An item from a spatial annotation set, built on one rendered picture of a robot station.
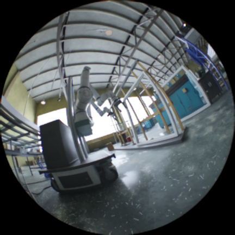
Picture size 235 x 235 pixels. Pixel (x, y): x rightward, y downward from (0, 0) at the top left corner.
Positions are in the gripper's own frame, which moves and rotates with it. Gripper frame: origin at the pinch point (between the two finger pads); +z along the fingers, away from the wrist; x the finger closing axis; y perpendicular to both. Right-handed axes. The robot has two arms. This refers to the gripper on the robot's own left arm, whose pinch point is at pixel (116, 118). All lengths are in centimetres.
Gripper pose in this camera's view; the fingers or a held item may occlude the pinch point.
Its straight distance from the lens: 132.4
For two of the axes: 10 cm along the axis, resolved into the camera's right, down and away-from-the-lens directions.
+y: 6.9, -6.3, 3.6
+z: 7.2, 6.4, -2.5
